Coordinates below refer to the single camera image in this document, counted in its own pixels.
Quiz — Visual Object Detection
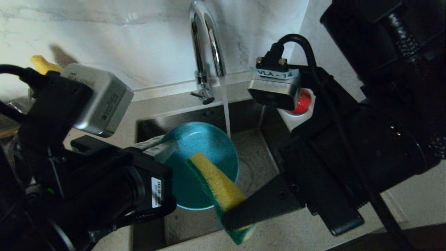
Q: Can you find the teal bowl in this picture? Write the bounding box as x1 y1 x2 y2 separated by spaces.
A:
159 121 240 211

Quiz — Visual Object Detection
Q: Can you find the yellow green sponge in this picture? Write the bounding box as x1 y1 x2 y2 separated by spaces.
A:
188 152 256 245

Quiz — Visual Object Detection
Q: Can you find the orange dish soap bottle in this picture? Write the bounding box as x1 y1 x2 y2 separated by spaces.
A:
30 55 64 75

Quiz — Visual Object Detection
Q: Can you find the stainless steel sink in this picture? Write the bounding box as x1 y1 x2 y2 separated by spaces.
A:
134 99 307 249

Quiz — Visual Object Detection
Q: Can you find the small white dish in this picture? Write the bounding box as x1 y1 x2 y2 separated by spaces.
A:
279 103 315 132

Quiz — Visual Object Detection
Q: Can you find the red apple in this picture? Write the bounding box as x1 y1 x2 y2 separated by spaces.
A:
289 89 312 115

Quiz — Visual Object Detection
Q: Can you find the chrome gooseneck faucet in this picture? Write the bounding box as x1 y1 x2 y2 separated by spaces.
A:
188 0 227 105

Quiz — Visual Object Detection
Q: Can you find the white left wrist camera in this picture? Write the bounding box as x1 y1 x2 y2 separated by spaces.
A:
61 63 134 138

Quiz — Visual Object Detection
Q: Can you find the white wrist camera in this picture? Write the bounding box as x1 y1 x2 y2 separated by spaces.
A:
248 66 302 111
61 63 134 138

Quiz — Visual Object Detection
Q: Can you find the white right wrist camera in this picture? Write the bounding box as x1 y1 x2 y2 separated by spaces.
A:
248 66 302 111

